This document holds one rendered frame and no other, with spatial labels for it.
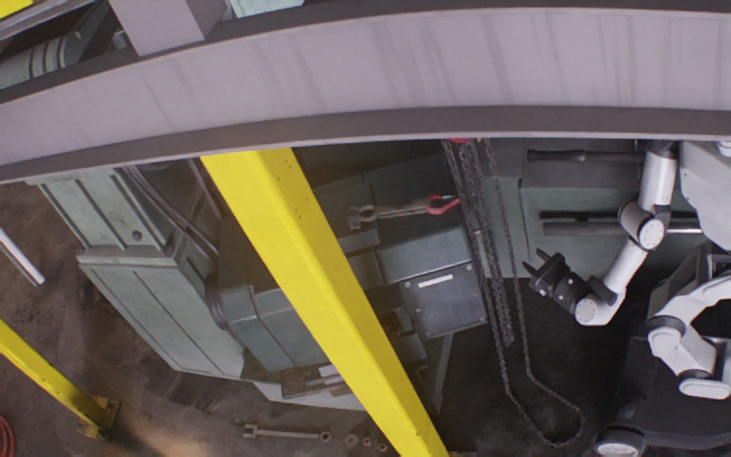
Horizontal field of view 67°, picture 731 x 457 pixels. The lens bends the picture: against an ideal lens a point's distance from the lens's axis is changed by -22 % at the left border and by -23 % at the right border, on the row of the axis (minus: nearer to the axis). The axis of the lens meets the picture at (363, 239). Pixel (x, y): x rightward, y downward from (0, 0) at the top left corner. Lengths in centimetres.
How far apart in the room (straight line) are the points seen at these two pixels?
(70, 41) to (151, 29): 102
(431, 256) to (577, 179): 66
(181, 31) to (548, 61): 48
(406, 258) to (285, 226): 84
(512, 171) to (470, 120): 147
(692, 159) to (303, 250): 83
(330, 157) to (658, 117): 177
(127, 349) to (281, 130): 248
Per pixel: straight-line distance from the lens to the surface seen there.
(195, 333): 264
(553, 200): 232
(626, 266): 162
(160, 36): 90
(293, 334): 208
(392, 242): 190
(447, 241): 189
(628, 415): 222
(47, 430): 348
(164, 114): 107
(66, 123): 121
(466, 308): 207
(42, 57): 194
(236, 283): 201
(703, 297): 175
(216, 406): 289
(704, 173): 140
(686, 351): 208
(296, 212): 111
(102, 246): 246
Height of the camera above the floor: 227
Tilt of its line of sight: 48 degrees down
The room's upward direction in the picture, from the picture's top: 25 degrees counter-clockwise
